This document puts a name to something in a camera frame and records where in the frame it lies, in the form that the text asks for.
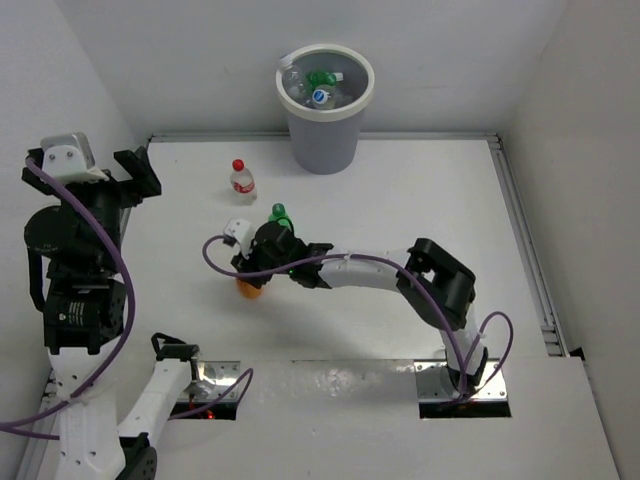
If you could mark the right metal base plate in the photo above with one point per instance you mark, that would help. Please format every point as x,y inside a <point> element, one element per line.
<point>434,385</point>

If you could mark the red cap cola bottle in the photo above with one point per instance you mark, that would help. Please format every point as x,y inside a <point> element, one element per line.
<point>243,183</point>

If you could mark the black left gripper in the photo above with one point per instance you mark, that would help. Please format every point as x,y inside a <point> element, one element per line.
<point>145,179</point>

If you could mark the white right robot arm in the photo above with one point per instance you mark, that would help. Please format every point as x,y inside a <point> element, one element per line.
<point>439,288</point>

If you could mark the aluminium frame rail left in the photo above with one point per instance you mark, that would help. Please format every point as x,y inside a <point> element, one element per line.
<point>40,435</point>

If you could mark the orange juice bottle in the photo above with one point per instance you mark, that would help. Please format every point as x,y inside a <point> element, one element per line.
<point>247,290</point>

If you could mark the grey plastic waste bin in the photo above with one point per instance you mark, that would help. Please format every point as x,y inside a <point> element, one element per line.
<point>324,141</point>

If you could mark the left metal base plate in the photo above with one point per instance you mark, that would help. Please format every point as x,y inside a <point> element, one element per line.
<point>213,378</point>

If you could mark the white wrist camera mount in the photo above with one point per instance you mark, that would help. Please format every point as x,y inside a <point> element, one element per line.
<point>239,232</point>
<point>68,158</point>

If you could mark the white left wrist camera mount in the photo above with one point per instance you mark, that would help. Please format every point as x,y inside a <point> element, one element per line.
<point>68,158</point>

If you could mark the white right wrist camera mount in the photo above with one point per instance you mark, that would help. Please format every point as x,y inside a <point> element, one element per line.
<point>239,232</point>

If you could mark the metal base plate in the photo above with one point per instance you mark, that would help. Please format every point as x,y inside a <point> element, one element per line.
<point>434,385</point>
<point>213,378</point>

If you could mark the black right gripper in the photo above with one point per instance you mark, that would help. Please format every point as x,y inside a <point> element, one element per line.
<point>247,265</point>

